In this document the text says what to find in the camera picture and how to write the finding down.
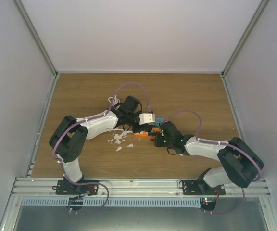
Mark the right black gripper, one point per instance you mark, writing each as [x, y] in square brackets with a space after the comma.
[158, 143]

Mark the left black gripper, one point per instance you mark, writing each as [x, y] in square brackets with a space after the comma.
[144, 127]

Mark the orange power strip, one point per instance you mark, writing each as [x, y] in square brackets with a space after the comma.
[142, 134]

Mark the teal power strip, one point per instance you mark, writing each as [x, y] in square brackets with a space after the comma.
[158, 122]

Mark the black adapter with cable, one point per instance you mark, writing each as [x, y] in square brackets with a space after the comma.
[151, 133]

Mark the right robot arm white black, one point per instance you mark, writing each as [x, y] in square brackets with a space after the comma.
[240, 164]

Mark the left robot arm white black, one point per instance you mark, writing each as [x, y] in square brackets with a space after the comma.
[69, 138]

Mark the white debris pile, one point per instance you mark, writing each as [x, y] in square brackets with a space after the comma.
[121, 141]

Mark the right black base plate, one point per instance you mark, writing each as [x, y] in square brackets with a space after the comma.
[192, 188]

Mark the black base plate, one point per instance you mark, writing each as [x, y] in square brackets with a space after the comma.
[192, 188]
[64, 187]

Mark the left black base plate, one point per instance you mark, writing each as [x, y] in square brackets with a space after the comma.
[64, 187]

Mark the aluminium front rail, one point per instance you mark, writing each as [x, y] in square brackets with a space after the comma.
[132, 188]

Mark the slotted grey cable duct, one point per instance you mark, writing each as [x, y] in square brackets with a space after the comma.
[113, 202]

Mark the left aluminium frame post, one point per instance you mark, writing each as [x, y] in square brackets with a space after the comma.
[22, 11]

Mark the aluminium frame post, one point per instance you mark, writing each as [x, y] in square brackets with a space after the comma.
[249, 28]
[22, 11]

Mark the right aluminium frame post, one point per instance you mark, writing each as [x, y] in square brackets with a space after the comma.
[249, 28]

